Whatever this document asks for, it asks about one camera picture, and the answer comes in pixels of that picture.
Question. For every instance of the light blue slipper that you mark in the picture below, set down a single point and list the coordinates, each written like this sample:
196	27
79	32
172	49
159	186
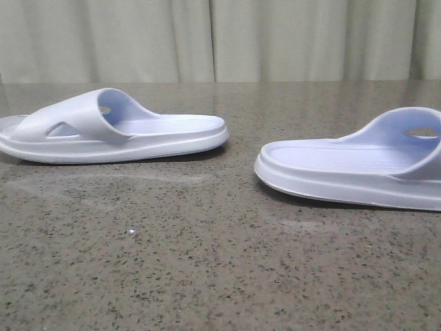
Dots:
394	161
107	126

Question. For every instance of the pale green curtain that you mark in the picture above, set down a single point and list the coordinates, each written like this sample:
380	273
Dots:
224	41

